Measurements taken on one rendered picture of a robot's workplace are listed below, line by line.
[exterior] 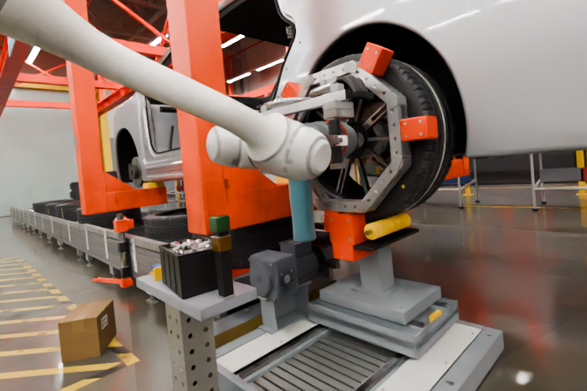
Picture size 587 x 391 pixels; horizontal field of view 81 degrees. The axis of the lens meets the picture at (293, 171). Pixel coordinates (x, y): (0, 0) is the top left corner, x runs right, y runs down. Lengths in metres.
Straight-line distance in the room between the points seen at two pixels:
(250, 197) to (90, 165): 1.96
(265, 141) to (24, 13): 0.38
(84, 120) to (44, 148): 10.68
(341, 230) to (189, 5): 1.08
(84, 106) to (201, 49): 1.93
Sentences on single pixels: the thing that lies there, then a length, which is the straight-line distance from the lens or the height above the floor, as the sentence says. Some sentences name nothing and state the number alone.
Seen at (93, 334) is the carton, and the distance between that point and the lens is 1.90.
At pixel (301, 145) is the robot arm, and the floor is 0.81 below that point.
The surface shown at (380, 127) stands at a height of 0.89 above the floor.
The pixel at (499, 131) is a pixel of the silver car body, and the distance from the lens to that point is 1.24.
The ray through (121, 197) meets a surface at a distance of 3.33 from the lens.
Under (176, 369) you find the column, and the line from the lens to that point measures 1.23.
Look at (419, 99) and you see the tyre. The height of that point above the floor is 0.95.
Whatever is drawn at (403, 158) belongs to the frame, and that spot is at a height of 0.76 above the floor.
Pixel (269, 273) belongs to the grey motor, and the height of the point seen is 0.35.
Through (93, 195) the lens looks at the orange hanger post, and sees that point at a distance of 3.26.
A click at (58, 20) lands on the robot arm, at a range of 0.63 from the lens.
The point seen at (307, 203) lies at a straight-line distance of 1.29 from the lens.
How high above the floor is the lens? 0.77
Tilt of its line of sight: 1 degrees down
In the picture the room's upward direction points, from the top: 5 degrees counter-clockwise
